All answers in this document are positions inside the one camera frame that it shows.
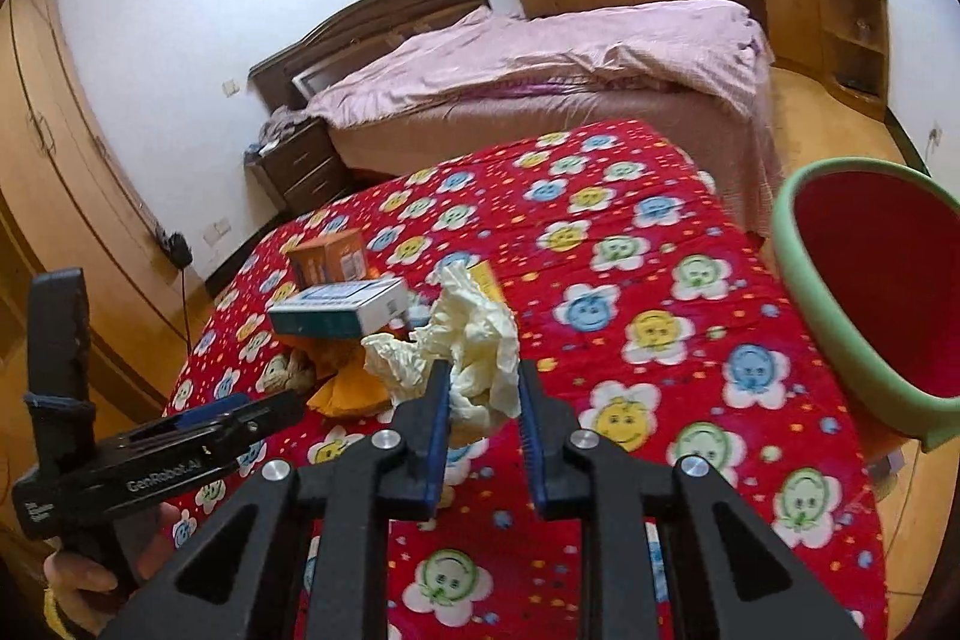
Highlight white tissue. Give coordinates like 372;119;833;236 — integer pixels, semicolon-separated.
397;262;521;448

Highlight orange cardboard box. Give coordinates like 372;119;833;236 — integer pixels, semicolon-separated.
285;229;368;289

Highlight green red trash bin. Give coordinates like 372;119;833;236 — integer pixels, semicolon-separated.
773;158;958;453

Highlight person's left hand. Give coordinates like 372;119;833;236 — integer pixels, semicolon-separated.
44;503;179;638

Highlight walnut beside orange bag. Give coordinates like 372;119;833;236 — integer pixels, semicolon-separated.
285;349;316;392

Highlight teal white cardboard box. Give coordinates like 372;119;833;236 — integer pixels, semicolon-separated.
267;278;409;339

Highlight red smiley flower blanket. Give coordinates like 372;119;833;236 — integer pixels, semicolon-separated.
164;120;889;638

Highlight small yellow box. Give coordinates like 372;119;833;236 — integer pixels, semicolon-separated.
469;262;506;304

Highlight wooden wardrobe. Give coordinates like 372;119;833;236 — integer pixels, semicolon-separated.
2;0;212;450

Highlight dark wooden nightstand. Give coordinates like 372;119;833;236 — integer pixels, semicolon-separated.
244;122;352;216

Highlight clothes on nightstand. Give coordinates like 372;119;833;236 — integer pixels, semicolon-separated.
245;106;314;156

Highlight dark wooden headboard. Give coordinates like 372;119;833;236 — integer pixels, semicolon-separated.
249;0;490;110

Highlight pink quilted bed cover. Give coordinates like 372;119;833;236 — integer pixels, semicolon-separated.
306;0;773;130

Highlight long wooden cabinet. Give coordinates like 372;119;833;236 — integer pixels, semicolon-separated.
519;0;890;120

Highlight black wall plug adapter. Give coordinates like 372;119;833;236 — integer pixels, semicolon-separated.
155;226;194;271

